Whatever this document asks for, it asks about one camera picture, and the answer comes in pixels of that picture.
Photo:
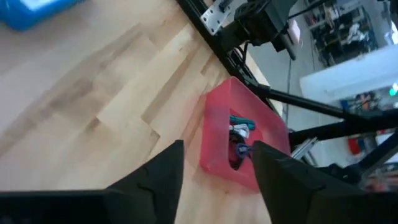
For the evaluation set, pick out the black metal table frame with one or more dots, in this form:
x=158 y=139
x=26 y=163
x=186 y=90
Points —
x=311 y=105

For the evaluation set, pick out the pink translucent plastic bin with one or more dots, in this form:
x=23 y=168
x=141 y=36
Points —
x=214 y=140

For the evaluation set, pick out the background storage shelf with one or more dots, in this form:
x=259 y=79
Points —
x=342 y=31

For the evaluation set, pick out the blue plastic basket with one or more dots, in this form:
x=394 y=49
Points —
x=18 y=17

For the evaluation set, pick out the white background table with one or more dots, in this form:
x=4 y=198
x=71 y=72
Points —
x=351 y=74

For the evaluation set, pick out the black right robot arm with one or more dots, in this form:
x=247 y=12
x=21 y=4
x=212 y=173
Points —
x=258 y=21

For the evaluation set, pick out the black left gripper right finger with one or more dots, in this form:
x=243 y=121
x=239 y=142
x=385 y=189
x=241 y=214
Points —
x=295 y=193

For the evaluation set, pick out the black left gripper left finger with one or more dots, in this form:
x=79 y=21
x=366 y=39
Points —
x=161 y=186

